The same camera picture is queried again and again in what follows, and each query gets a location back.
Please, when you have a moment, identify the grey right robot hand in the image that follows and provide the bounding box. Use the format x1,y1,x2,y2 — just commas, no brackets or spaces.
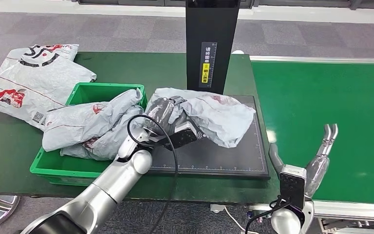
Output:
268,123,338,198

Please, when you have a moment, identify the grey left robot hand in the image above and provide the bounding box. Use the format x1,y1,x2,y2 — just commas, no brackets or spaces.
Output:
143,96,188,137

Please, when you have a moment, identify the wrinkled grey parcel bag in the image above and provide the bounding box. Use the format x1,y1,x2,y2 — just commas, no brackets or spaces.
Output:
148,88,257,149

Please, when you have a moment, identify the green conveyor belt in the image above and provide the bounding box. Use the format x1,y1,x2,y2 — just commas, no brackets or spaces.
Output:
251,60,374,205

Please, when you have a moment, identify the black inbound scanner machine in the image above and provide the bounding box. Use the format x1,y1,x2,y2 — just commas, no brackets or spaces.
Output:
147,0,271,180

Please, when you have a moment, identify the black label with yellow mark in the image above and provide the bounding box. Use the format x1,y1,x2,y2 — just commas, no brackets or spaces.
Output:
199,42,218,88

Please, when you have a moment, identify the green plastic crate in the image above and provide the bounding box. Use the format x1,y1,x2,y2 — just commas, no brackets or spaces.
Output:
29,82,148,187

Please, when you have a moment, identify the large white bag red print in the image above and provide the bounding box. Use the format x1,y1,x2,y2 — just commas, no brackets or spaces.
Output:
0,58,97,132

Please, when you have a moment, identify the white bag black face print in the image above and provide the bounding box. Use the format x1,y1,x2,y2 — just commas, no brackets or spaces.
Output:
6,43,80,69

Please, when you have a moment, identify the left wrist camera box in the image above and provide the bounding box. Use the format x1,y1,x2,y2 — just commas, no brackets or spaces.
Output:
159,121,207,152

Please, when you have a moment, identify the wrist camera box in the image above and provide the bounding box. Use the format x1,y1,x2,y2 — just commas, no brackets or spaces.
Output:
279,164,307,211
159,121,207,152

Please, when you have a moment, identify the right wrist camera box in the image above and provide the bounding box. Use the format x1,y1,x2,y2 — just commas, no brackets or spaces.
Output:
279,164,307,211

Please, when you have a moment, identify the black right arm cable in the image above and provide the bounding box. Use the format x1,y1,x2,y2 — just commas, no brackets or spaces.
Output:
244,197,293,234

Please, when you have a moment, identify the white floor cable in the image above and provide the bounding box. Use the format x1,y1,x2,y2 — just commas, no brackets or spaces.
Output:
223,206,259,234

